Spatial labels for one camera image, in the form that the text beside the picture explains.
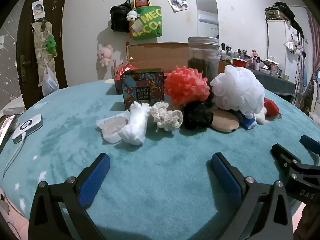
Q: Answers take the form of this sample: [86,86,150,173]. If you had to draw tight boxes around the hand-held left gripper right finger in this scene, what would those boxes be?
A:
[211,152,293,240]

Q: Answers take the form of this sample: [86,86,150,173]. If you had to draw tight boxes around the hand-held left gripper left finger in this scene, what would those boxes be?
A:
[28,153,111,240]

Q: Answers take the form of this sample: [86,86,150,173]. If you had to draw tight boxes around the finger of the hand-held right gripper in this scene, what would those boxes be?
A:
[271,143,302,178]
[300,134,320,157]

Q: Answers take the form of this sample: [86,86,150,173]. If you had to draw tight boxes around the white fluffy plush charm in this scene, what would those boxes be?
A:
[255,106,269,125]

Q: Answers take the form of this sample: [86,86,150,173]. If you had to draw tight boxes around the blue cloth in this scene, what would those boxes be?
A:
[237,111,257,130]

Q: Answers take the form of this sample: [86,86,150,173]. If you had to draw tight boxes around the red knitted hat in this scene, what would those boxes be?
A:
[264,97,280,117]

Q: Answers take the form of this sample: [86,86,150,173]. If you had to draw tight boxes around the beige powder puff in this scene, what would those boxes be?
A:
[210,109,240,132]

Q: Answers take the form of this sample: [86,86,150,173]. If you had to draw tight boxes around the clear packet with grey pad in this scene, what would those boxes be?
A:
[96,112,130,144]

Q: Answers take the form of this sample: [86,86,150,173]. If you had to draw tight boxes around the black scrunchie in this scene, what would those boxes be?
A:
[183,97,215,130]

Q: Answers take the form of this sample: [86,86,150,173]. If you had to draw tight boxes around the white towel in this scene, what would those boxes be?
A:
[117,102,150,145]

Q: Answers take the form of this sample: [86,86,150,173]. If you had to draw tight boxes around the white mesh bath pouf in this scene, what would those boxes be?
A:
[210,65,265,112]

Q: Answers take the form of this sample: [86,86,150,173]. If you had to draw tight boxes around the cream crochet scrunchie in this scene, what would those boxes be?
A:
[149,102,184,132]

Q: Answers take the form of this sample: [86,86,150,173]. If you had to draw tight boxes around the red mesh bath pouf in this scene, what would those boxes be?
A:
[164,66,210,107]

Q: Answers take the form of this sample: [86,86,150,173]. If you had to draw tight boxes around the red-lined cardboard box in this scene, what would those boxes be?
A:
[113,42,234,94]

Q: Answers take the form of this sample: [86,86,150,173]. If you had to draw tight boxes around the table with dark cloth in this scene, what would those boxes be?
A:
[246,67,297,98]

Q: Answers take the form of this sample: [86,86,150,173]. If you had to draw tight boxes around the white power bank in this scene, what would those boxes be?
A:
[12,114,43,144]

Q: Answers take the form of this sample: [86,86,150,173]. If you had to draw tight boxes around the pink bed sheet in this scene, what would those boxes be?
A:
[0,187,309,240]

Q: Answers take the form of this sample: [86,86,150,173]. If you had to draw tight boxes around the cluttered side table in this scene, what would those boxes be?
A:
[220,44,283,77]

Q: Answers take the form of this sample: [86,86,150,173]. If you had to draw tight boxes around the patterned book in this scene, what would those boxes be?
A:
[0,114,19,153]

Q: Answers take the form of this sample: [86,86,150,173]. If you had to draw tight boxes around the patterned tin box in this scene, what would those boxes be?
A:
[120,69,165,111]

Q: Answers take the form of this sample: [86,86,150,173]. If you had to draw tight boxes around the white cabinet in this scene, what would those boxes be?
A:
[266,20,300,75]

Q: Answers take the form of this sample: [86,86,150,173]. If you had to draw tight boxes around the clear plastic bag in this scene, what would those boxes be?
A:
[42,65,60,97]

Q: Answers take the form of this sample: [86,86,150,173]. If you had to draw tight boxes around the large glass jar metal lid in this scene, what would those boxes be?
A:
[188,37,220,79]

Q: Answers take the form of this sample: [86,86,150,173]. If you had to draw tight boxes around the pink plush toy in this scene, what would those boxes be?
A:
[97,44,113,67]

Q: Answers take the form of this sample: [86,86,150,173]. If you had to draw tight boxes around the brown door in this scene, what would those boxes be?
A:
[17,0,69,110]

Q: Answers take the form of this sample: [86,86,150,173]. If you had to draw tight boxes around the beige hanging fabric organizer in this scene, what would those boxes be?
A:
[31,21,59,80]

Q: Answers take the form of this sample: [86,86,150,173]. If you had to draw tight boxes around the green plush toy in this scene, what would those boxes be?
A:
[45,35,58,55]

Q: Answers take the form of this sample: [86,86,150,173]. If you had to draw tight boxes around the black bag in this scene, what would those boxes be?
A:
[110,0,132,32]

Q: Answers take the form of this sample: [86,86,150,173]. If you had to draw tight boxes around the green tote bag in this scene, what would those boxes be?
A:
[129,0,163,40]

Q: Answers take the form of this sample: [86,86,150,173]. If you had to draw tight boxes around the picture on door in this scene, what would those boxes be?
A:
[32,0,45,21]

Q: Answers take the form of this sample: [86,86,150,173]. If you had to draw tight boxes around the white cable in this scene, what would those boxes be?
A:
[2,132,27,178]

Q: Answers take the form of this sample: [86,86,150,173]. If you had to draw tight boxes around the metal door handle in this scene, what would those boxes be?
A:
[19,55,31,82]

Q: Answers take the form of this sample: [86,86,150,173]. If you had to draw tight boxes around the wall mirror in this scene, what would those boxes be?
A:
[195,0,220,39]

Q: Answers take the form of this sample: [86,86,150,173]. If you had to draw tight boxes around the white plush keychain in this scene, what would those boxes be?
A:
[126,10,139,22]

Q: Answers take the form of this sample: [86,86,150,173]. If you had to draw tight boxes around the wall photo print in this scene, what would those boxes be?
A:
[165,0,189,12]

